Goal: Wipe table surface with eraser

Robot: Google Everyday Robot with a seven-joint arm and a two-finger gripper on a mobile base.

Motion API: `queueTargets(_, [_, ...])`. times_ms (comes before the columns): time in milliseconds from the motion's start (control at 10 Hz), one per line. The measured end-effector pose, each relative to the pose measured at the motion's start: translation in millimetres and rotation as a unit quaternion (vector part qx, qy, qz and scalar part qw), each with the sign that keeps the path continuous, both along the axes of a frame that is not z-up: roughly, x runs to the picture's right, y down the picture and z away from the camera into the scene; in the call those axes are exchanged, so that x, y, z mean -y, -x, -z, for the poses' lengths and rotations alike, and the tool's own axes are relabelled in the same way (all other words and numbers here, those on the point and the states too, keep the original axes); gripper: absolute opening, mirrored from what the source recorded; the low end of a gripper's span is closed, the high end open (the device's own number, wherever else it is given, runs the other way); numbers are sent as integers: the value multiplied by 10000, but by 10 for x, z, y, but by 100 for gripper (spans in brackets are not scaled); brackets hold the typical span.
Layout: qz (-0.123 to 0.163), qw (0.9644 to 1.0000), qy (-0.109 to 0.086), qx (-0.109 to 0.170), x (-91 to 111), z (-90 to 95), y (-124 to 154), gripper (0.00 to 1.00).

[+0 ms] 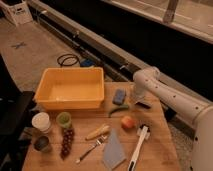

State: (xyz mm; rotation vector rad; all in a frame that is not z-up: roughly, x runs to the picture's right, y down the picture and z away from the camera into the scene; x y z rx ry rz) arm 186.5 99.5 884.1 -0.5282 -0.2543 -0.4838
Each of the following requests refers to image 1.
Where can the orange peach fruit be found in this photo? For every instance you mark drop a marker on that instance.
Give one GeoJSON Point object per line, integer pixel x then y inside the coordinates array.
{"type": "Point", "coordinates": [127, 122]}

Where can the green cup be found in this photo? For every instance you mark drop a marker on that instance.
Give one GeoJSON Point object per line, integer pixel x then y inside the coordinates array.
{"type": "Point", "coordinates": [64, 120]}

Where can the dark grey cup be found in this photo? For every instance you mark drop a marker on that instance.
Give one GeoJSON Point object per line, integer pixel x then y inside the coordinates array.
{"type": "Point", "coordinates": [42, 144]}

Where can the grey blue cloth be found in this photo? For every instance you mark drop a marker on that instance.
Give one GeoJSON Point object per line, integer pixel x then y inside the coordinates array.
{"type": "Point", "coordinates": [113, 154]}

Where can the yellow plastic bin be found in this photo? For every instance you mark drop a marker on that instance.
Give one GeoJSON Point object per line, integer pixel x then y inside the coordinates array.
{"type": "Point", "coordinates": [71, 88]}

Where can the blue object on floor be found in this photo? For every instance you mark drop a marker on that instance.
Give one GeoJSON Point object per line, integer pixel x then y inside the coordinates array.
{"type": "Point", "coordinates": [87, 63]}

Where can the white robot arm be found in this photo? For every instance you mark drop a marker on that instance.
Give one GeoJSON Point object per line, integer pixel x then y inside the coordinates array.
{"type": "Point", "coordinates": [198, 112]}

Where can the silver fork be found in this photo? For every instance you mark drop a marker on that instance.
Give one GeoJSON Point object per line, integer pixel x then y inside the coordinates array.
{"type": "Point", "coordinates": [97, 143]}

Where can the white cardboard box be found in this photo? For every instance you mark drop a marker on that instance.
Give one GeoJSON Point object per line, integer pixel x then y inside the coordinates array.
{"type": "Point", "coordinates": [17, 14]}

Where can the green chili pepper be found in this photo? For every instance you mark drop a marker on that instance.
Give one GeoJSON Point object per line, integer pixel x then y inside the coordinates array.
{"type": "Point", "coordinates": [118, 108]}

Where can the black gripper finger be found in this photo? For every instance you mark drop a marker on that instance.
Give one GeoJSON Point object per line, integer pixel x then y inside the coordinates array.
{"type": "Point", "coordinates": [144, 105]}

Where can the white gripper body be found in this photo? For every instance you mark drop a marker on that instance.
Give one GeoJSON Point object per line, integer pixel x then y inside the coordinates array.
{"type": "Point", "coordinates": [138, 93]}

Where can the dark red grape bunch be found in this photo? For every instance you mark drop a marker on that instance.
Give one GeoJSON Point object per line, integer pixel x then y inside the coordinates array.
{"type": "Point", "coordinates": [68, 136]}

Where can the blue eraser sponge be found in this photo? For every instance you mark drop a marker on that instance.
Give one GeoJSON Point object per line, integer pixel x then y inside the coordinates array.
{"type": "Point", "coordinates": [119, 97]}

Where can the white cup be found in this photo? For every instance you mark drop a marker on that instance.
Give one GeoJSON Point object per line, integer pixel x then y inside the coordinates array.
{"type": "Point", "coordinates": [41, 121]}

